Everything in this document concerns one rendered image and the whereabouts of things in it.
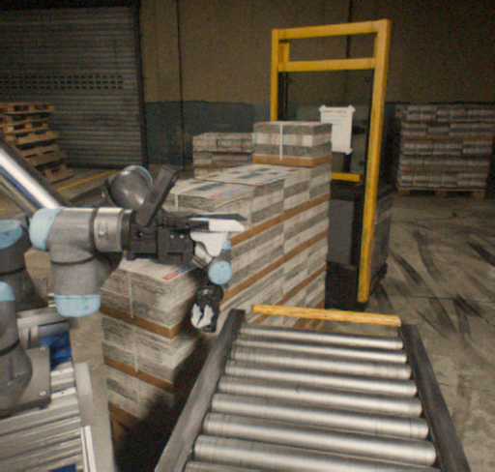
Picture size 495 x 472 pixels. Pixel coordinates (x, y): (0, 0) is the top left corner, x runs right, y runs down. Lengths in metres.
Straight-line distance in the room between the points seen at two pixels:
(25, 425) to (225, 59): 7.91
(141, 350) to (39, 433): 0.68
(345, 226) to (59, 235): 2.58
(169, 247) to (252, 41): 7.94
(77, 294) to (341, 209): 2.53
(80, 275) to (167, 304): 0.81
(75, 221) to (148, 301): 0.92
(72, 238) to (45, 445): 0.61
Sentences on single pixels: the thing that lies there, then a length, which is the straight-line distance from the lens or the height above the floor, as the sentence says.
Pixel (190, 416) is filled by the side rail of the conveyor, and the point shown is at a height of 0.80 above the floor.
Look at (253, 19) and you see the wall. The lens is 8.64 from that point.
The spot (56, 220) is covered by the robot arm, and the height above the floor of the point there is 1.24.
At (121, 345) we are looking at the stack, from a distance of 1.89.
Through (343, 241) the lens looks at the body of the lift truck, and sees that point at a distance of 3.23.
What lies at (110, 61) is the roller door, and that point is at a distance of 9.35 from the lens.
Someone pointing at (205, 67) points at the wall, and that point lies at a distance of 8.75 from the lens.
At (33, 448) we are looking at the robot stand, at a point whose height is 0.67.
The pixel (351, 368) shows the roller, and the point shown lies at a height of 0.79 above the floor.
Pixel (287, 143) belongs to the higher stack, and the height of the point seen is 1.19.
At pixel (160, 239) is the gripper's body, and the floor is 1.21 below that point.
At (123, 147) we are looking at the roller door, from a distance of 9.34.
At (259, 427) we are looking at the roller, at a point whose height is 0.80.
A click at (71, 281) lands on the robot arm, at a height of 1.13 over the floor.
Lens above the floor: 1.44
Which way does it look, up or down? 16 degrees down
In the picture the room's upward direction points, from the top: straight up
